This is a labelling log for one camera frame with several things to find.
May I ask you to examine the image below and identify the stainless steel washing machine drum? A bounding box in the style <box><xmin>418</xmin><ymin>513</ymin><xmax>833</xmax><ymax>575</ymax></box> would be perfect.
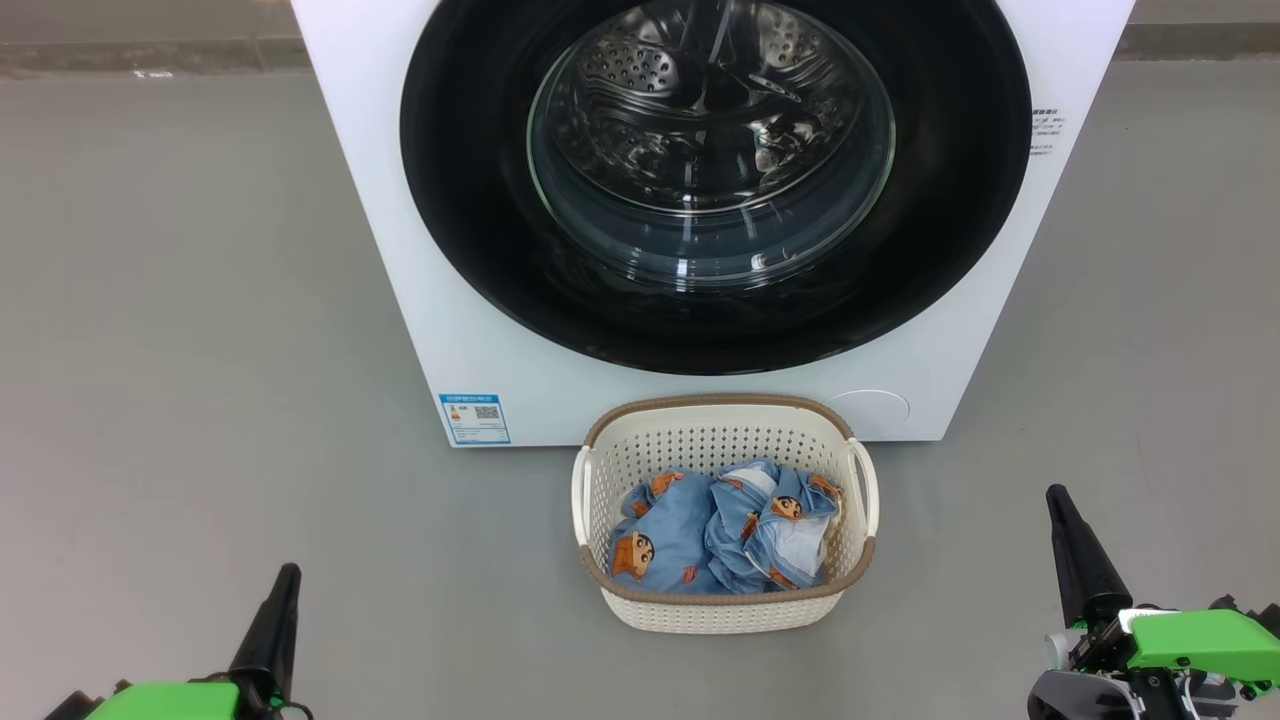
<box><xmin>527</xmin><ymin>0</ymin><xmax>896</xmax><ymax>291</ymax></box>

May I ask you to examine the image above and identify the white front-load washing machine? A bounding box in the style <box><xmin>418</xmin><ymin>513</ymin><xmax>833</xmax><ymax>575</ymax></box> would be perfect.
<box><xmin>290</xmin><ymin>0</ymin><xmax>1136</xmax><ymax>448</ymax></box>

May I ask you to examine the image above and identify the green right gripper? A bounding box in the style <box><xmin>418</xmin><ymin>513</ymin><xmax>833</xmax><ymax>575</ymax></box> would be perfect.
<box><xmin>1045</xmin><ymin>485</ymin><xmax>1280</xmax><ymax>691</ymax></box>

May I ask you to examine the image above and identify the blue energy label sticker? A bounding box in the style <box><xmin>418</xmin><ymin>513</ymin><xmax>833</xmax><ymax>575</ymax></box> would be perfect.
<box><xmin>439</xmin><ymin>393</ymin><xmax>512</xmax><ymax>446</ymax></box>

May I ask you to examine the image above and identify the round white filter cover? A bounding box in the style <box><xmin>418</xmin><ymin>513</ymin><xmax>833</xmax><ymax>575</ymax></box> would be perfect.
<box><xmin>825</xmin><ymin>389</ymin><xmax>911</xmax><ymax>433</ymax></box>

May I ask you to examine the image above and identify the cream perforated laundry basket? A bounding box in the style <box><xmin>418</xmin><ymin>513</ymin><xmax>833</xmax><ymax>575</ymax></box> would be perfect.
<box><xmin>571</xmin><ymin>394</ymin><xmax>881</xmax><ymax>635</ymax></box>

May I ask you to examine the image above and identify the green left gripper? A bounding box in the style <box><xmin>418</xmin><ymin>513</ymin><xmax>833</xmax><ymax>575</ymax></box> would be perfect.
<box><xmin>85</xmin><ymin>563</ymin><xmax>302</xmax><ymax>720</ymax></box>

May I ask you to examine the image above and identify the black round glass washer door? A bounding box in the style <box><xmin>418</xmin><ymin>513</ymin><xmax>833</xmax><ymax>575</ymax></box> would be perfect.
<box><xmin>400</xmin><ymin>0</ymin><xmax>1033</xmax><ymax>377</ymax></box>

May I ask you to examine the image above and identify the blue cartoon print garment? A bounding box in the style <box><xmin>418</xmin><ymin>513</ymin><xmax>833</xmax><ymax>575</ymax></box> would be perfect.
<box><xmin>608</xmin><ymin>468</ymin><xmax>736</xmax><ymax>596</ymax></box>
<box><xmin>705</xmin><ymin>458</ymin><xmax>843</xmax><ymax>591</ymax></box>

